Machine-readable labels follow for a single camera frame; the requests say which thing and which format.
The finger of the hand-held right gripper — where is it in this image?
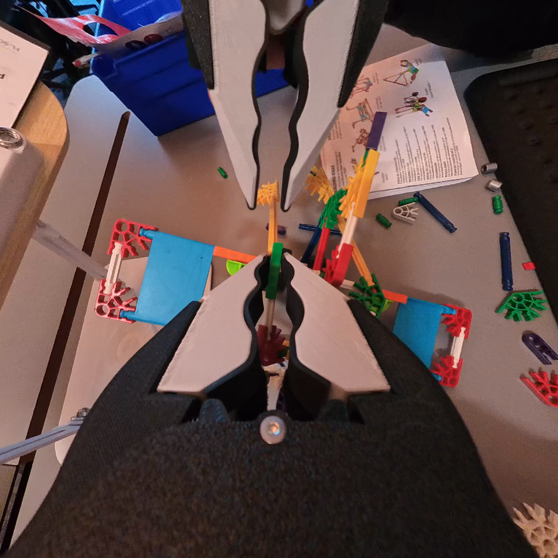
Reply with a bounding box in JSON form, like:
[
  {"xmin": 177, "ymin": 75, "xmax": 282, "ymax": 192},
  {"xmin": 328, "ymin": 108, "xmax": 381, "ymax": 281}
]
[
  {"xmin": 281, "ymin": 0, "xmax": 361, "ymax": 213},
  {"xmin": 208, "ymin": 0, "xmax": 268, "ymax": 212}
]

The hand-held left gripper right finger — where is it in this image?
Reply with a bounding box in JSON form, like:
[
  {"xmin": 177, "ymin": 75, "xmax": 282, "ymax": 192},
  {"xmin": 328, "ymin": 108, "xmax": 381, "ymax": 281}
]
[{"xmin": 282, "ymin": 253, "xmax": 391, "ymax": 396}]

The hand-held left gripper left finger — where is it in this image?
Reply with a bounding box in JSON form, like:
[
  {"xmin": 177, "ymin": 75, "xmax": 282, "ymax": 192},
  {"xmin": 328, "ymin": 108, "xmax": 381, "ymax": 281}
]
[{"xmin": 156, "ymin": 254, "xmax": 268, "ymax": 395}]

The colourful construction toy model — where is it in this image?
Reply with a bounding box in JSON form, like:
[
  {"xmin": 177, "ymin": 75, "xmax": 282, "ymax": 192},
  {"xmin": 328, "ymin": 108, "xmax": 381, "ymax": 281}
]
[{"xmin": 95, "ymin": 112, "xmax": 473, "ymax": 389}]

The yellow rod with connector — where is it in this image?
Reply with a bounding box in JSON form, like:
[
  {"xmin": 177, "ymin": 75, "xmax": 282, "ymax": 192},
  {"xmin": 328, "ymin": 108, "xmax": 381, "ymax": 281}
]
[
  {"xmin": 256, "ymin": 180, "xmax": 280, "ymax": 255},
  {"xmin": 305, "ymin": 167, "xmax": 374, "ymax": 283}
]

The person's right forearm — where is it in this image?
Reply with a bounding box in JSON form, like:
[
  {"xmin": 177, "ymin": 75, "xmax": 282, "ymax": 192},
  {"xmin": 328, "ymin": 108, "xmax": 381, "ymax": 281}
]
[{"xmin": 384, "ymin": 0, "xmax": 558, "ymax": 57}]

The blue plastic bin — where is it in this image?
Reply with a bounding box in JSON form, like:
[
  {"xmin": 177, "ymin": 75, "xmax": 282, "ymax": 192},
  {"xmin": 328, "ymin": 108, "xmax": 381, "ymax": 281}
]
[{"xmin": 92, "ymin": 0, "xmax": 301, "ymax": 137}]

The white printed bag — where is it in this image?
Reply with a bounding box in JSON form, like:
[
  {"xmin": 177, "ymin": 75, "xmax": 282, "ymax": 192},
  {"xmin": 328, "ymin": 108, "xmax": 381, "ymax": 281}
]
[{"xmin": 94, "ymin": 11, "xmax": 184, "ymax": 57}]

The white instruction booklet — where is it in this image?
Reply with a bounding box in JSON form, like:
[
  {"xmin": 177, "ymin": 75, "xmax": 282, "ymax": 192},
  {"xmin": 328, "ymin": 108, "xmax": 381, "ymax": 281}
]
[{"xmin": 320, "ymin": 59, "xmax": 479, "ymax": 200}]

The green fan connector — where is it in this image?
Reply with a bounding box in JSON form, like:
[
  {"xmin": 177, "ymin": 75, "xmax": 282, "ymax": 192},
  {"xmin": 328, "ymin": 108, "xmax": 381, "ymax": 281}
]
[{"xmin": 496, "ymin": 291, "xmax": 548, "ymax": 322}]

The purple clip connector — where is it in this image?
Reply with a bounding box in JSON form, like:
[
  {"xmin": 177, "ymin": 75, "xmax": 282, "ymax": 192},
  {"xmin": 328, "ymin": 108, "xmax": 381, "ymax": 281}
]
[{"xmin": 522, "ymin": 331, "xmax": 558, "ymax": 365}]

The red connector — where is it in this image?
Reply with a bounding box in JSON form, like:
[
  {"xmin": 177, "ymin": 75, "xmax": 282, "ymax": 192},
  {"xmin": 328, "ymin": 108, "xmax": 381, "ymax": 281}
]
[{"xmin": 521, "ymin": 370, "xmax": 558, "ymax": 409}]

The white instruction sheet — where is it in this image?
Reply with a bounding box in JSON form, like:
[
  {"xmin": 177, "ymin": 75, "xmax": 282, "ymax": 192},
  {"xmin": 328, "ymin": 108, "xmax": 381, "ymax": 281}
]
[{"xmin": 0, "ymin": 22, "xmax": 51, "ymax": 129}]

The white snowflake connector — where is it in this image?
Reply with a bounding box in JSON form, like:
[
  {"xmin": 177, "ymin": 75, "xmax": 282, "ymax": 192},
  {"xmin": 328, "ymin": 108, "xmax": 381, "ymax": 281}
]
[{"xmin": 512, "ymin": 502, "xmax": 558, "ymax": 558}]

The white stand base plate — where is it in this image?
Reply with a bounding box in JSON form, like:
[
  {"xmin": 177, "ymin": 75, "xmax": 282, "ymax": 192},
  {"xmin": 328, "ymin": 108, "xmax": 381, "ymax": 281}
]
[{"xmin": 54, "ymin": 256, "xmax": 214, "ymax": 465}]

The red ribbon strap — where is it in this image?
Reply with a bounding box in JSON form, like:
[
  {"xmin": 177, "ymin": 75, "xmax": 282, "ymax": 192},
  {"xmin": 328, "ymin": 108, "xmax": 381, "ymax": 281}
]
[{"xmin": 26, "ymin": 13, "xmax": 131, "ymax": 46}]

